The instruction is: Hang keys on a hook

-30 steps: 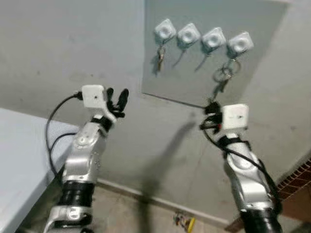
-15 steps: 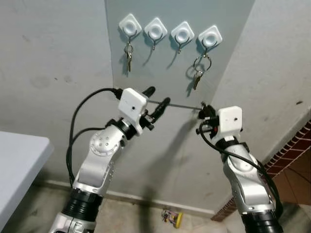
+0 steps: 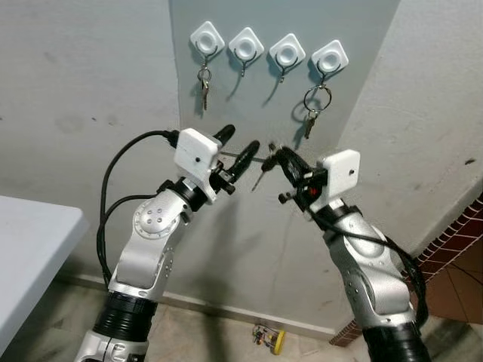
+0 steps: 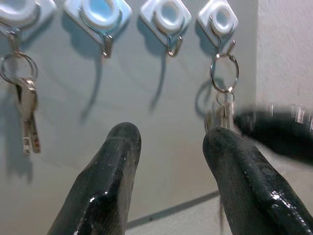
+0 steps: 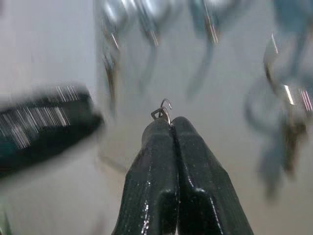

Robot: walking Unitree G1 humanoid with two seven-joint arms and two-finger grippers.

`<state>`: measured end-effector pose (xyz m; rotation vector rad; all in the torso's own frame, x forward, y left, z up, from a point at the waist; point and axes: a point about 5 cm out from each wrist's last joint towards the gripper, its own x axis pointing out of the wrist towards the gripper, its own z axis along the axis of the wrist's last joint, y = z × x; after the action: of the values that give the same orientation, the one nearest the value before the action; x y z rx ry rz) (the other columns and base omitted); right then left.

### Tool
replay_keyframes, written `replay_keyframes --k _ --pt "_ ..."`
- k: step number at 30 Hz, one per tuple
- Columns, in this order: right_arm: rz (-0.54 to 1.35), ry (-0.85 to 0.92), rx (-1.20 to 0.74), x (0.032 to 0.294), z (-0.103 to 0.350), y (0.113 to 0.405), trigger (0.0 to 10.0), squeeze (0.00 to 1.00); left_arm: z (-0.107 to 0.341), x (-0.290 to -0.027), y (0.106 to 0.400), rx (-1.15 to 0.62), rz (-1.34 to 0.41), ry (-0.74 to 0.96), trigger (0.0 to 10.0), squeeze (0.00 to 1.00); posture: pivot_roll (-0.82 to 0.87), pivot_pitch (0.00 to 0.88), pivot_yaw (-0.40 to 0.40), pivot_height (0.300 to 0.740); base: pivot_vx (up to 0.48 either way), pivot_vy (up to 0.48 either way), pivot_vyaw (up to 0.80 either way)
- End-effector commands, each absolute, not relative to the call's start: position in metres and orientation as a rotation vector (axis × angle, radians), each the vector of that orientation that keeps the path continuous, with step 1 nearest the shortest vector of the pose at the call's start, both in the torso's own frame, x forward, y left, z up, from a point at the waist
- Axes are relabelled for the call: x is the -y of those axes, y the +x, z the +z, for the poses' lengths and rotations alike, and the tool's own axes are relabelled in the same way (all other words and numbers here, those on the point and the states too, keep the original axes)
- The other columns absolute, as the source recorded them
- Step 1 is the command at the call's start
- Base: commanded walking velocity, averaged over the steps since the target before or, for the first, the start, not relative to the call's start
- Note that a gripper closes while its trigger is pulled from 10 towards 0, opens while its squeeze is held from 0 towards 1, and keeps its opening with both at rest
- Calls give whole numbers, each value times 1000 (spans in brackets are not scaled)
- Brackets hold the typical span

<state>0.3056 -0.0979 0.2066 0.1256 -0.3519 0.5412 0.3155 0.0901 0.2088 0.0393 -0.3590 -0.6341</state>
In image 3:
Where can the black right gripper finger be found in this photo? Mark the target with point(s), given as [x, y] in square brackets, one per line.
[299, 163]
[284, 161]

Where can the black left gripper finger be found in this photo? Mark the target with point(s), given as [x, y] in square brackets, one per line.
[225, 134]
[244, 158]

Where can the silver metal key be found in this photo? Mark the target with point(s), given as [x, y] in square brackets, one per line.
[260, 175]

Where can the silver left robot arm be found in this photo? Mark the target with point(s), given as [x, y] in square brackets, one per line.
[147, 249]

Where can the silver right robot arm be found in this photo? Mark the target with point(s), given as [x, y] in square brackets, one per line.
[370, 271]

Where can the red brick skirting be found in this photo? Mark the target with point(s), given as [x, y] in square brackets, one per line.
[445, 243]

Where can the small yellow toy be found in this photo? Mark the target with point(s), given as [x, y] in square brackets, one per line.
[273, 339]

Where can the white plastic table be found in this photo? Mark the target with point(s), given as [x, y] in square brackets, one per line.
[30, 249]

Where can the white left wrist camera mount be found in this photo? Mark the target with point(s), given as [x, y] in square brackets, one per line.
[195, 154]

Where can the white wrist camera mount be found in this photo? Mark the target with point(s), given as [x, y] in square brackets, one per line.
[339, 175]
[195, 154]

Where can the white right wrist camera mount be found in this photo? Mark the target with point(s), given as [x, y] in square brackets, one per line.
[339, 175]

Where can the grey wall board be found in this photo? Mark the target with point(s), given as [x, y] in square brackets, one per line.
[355, 105]

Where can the white square wall hook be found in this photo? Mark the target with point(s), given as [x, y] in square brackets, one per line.
[329, 57]
[246, 45]
[207, 38]
[287, 50]

